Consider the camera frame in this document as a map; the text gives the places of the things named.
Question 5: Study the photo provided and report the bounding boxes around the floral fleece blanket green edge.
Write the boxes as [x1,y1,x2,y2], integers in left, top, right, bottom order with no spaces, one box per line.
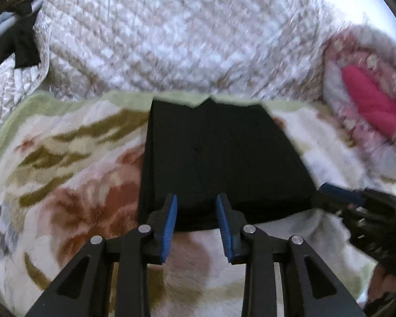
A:
[0,91,378,317]

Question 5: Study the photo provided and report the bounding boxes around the dark cloth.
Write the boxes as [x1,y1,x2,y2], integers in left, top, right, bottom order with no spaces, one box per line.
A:
[0,0,43,75]

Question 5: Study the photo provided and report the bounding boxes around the person's right hand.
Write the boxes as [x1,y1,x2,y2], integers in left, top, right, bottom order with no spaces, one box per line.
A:
[366,264,396,308]

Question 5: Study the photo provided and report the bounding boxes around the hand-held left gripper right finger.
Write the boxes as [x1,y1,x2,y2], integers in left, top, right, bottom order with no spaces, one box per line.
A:
[216,192,367,317]

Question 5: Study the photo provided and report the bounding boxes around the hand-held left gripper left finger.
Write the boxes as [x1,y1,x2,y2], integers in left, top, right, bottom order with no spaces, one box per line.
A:
[25,193,179,317]

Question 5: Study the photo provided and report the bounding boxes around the pink floral quilt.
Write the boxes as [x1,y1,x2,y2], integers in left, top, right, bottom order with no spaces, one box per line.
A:
[320,25,396,180]

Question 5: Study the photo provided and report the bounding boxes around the black pants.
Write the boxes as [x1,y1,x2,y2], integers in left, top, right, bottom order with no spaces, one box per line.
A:
[138,96,317,232]

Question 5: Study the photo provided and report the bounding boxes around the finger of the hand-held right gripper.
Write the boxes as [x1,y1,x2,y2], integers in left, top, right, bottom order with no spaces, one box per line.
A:
[312,182,367,210]

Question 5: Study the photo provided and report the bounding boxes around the white metal rail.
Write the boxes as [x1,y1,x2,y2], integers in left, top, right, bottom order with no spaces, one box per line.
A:
[0,0,47,37]

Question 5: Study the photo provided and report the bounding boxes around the white beige quilted blanket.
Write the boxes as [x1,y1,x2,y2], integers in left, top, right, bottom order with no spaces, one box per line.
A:
[0,0,355,139]

